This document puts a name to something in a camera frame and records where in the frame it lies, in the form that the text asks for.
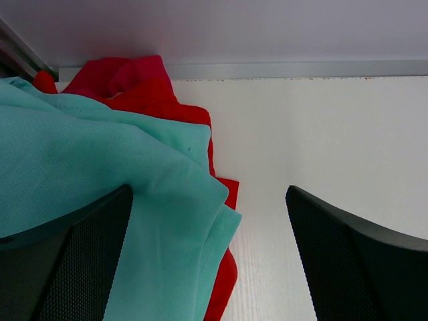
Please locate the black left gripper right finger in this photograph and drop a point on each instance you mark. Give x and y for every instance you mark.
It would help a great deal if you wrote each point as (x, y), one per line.
(356, 269)

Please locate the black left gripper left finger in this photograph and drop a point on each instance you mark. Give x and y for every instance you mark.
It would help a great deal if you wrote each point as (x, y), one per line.
(64, 269)

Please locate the teal t shirt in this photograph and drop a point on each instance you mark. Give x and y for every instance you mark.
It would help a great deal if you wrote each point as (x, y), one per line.
(60, 152)

